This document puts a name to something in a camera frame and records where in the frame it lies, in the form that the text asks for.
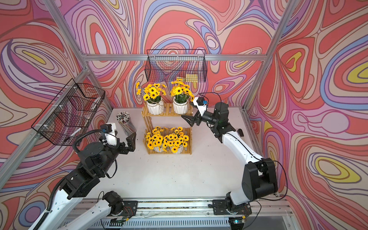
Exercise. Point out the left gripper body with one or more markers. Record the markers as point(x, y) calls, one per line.
point(112, 153)

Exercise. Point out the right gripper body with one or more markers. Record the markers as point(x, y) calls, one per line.
point(209, 118)

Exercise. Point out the wooden two-tier shelf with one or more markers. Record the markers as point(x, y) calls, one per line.
point(147, 117)

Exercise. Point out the sunflower pot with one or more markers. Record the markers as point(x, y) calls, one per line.
point(155, 140)
point(176, 141)
point(152, 94)
point(182, 96)

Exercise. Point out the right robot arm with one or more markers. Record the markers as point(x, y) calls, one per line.
point(259, 175)

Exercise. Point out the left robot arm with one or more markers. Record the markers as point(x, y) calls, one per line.
point(97, 151)

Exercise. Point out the clear cup of pencils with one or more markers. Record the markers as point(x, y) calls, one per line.
point(124, 120)

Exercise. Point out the grey black stapler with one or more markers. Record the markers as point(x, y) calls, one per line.
point(240, 132)

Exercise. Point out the white marker in basket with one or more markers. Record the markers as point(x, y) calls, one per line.
point(72, 134)

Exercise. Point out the yellow sticky notes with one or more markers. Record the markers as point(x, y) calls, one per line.
point(191, 78)

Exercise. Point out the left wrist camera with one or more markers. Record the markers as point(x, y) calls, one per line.
point(109, 132)

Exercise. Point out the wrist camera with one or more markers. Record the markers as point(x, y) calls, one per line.
point(201, 104)
point(109, 132)

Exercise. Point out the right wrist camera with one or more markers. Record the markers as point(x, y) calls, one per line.
point(201, 104)

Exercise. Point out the left black wire basket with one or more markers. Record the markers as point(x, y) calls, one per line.
point(73, 107)

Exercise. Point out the black wire basket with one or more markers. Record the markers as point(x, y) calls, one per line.
point(73, 107)
point(173, 64)

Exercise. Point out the back black wire basket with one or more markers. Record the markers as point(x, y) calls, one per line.
point(173, 64)

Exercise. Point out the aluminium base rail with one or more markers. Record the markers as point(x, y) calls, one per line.
point(183, 213)

